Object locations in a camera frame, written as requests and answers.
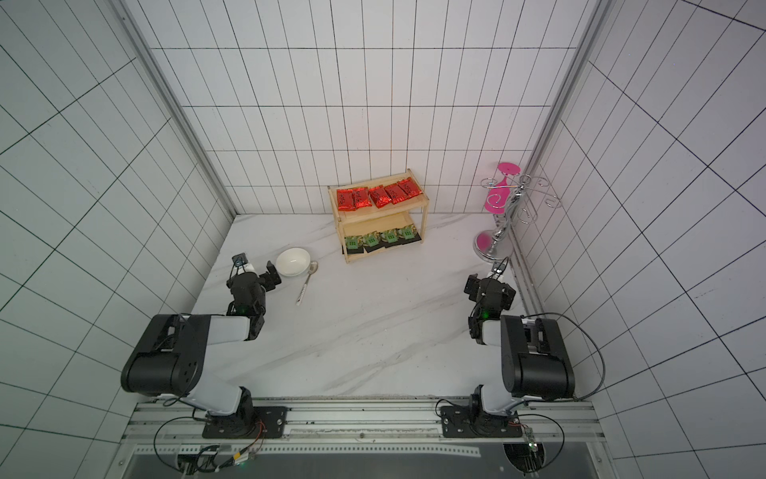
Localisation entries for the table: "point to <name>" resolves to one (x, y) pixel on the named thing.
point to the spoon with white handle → (314, 265)
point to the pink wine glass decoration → (499, 192)
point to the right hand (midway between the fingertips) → (482, 274)
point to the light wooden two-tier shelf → (379, 216)
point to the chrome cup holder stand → (495, 243)
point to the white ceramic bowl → (292, 261)
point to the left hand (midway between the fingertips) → (257, 270)
